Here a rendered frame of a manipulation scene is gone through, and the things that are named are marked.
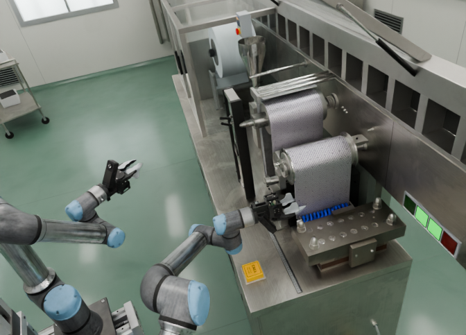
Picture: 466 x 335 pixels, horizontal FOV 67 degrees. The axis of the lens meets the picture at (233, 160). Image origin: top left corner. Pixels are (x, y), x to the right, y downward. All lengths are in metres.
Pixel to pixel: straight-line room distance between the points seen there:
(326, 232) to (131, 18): 5.73
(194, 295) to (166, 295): 0.09
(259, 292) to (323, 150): 0.59
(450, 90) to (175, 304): 0.95
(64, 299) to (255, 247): 0.76
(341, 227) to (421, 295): 1.23
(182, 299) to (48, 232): 0.50
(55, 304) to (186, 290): 0.56
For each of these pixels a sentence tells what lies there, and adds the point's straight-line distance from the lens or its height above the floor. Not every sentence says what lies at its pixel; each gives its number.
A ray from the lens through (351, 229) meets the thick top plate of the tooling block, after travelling 1.46.
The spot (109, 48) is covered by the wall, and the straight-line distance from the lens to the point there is 6.81.
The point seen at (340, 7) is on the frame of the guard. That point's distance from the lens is 0.98.
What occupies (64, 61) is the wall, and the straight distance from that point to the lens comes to 6.95.
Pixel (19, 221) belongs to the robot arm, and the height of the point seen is 1.42.
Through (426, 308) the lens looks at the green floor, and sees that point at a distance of 2.56.
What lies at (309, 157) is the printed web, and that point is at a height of 1.30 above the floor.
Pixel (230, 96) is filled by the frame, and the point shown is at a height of 1.44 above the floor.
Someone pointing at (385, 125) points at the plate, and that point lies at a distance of 1.36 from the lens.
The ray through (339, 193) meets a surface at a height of 1.09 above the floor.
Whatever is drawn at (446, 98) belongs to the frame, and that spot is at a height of 1.61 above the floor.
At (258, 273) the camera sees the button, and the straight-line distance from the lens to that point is 1.46.
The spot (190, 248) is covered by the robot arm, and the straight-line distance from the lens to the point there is 1.37.
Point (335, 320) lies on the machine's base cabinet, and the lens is 1.67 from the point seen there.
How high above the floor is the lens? 2.10
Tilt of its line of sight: 35 degrees down
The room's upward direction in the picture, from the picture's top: 10 degrees counter-clockwise
